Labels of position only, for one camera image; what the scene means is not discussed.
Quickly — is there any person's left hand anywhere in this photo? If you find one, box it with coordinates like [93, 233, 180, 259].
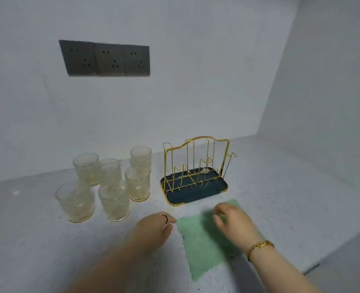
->
[130, 212, 178, 251]

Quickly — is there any person's right hand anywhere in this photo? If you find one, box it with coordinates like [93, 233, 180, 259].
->
[213, 203, 263, 254]

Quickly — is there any green cloth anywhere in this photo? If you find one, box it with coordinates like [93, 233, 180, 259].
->
[176, 199, 263, 281]

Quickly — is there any gold wire cup rack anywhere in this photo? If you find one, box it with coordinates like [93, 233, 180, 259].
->
[160, 136, 237, 207]

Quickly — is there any cluster of embossed glasses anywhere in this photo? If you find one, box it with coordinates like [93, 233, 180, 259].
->
[55, 145, 152, 223]

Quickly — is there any person's left forearm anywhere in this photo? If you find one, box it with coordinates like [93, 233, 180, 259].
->
[65, 236, 147, 293]

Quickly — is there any person's right forearm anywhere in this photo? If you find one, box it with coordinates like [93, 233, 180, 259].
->
[248, 245, 321, 293]

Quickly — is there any gold bracelet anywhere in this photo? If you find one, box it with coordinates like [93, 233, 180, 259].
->
[246, 240, 275, 262]

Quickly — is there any grey wall socket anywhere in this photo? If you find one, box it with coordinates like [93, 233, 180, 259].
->
[94, 43, 126, 77]
[59, 39, 97, 77]
[124, 45, 150, 77]

